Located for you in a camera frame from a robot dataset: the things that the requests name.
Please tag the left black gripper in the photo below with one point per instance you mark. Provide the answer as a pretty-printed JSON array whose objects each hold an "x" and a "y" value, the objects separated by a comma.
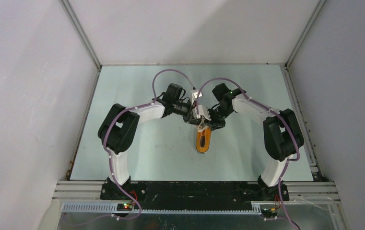
[{"x": 188, "y": 118}]

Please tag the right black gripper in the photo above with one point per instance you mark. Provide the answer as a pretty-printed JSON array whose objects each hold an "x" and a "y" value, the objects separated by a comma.
[{"x": 214, "y": 123}]

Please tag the orange canvas sneaker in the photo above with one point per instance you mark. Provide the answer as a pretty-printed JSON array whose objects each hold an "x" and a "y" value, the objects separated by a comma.
[{"x": 202, "y": 142}]

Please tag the white shoelace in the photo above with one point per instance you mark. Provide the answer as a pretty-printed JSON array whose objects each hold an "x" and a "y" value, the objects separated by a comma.
[{"x": 202, "y": 126}]

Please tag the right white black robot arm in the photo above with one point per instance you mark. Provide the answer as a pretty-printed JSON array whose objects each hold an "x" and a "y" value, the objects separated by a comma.
[{"x": 282, "y": 135}]

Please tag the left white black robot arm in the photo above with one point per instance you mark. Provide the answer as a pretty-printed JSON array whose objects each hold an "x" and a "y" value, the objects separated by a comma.
[{"x": 118, "y": 129}]

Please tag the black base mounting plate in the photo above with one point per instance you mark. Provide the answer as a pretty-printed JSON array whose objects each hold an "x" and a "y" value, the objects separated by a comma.
[{"x": 194, "y": 195}]

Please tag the right controller board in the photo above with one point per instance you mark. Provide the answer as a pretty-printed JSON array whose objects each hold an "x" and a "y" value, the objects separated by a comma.
[{"x": 269, "y": 213}]

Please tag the controller board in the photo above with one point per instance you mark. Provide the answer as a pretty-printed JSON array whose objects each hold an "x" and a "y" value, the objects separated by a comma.
[
  {"x": 125, "y": 207},
  {"x": 269, "y": 213}
]

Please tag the left controller board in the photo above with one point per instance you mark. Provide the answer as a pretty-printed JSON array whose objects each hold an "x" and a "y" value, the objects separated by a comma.
[{"x": 125, "y": 207}]

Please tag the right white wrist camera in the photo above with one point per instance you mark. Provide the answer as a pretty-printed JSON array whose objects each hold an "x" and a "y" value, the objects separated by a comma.
[{"x": 201, "y": 112}]

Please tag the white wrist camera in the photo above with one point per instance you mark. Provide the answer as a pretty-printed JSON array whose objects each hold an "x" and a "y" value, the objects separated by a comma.
[
  {"x": 201, "y": 112},
  {"x": 195, "y": 94}
]

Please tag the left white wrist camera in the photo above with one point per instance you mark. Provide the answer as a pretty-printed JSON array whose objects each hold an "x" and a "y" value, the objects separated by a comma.
[{"x": 195, "y": 94}]

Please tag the aluminium frame rail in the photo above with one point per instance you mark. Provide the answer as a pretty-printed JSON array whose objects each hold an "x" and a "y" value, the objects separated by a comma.
[{"x": 299, "y": 192}]

